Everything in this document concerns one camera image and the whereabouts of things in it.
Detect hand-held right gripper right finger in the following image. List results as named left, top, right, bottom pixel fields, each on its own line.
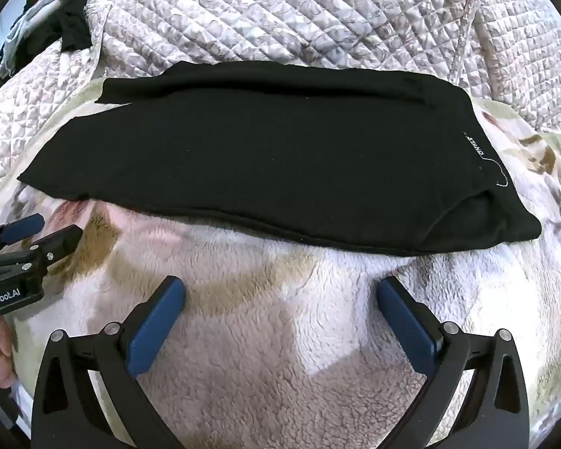
left=376, top=276, right=530, bottom=449

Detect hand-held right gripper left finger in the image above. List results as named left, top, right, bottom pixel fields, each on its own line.
left=30, top=276, right=186, bottom=449

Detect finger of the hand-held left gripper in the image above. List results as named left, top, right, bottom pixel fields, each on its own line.
left=0, top=214, right=46, bottom=248
left=0, top=224, right=84, bottom=276

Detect black pants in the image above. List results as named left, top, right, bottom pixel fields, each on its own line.
left=17, top=60, right=542, bottom=258

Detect person's left hand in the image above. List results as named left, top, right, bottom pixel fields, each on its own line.
left=0, top=319, right=18, bottom=388

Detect floral fleece blanket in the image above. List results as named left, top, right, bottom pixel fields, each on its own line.
left=0, top=77, right=561, bottom=449

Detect light grey garment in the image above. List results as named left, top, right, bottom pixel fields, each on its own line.
left=0, top=0, right=64, bottom=79

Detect quilted floral bedspread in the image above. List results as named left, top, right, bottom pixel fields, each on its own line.
left=0, top=0, right=561, bottom=225

